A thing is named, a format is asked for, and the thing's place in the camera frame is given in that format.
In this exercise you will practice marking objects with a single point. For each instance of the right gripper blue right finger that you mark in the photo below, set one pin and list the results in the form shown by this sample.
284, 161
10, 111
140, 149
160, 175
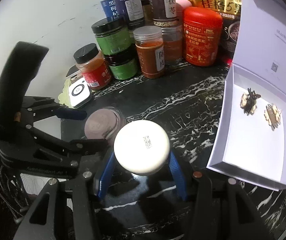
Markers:
178, 176

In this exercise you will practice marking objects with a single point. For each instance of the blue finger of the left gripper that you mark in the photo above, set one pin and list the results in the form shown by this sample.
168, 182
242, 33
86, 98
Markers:
36, 108
50, 150

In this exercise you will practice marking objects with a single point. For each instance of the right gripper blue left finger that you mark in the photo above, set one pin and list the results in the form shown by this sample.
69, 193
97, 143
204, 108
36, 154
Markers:
105, 173

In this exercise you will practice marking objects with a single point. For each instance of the pink cosmetic jar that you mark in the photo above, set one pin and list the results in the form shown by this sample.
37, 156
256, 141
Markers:
105, 123

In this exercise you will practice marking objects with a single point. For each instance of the cream white cosmetic jar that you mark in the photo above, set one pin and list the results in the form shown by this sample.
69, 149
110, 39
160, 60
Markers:
142, 147

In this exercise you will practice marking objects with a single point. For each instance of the dark bow hair clip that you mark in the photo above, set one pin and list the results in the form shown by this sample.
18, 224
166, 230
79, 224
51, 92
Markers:
248, 102

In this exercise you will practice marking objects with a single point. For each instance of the bear charm hair clip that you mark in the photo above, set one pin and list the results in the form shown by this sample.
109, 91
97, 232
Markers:
272, 115

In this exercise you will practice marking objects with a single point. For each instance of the yellow flower coaster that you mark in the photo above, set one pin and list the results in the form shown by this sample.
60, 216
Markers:
64, 98

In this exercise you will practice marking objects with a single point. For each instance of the white square mini printer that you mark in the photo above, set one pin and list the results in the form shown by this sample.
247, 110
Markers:
79, 93

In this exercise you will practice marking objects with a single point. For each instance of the red label sauce jar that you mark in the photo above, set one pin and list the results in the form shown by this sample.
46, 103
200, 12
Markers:
89, 60

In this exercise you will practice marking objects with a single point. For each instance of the white open gift box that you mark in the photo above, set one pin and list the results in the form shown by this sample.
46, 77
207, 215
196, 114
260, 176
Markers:
245, 146

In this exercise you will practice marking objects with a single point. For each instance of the lower green jar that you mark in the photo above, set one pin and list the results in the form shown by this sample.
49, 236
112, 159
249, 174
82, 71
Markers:
123, 64

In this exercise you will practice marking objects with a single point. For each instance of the green jar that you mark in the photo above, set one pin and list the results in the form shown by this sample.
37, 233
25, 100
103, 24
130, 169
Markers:
123, 64
112, 35

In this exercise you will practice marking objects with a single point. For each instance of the upper green jar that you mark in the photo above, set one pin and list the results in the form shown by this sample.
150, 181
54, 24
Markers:
112, 35

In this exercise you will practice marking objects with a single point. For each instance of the orange powder plastic jar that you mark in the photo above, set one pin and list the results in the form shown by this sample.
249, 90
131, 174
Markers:
149, 46

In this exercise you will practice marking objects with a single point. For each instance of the blue label bottle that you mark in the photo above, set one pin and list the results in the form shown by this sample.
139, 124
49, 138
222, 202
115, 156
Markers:
131, 10

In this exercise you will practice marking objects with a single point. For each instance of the red tea tin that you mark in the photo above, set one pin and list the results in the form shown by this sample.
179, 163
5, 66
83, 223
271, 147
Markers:
201, 35

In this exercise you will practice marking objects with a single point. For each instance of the dark herb jar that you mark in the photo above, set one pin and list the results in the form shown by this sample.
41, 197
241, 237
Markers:
164, 13

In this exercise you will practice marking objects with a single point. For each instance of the oatmeal black gold bag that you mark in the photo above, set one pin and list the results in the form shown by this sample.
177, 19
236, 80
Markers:
230, 11

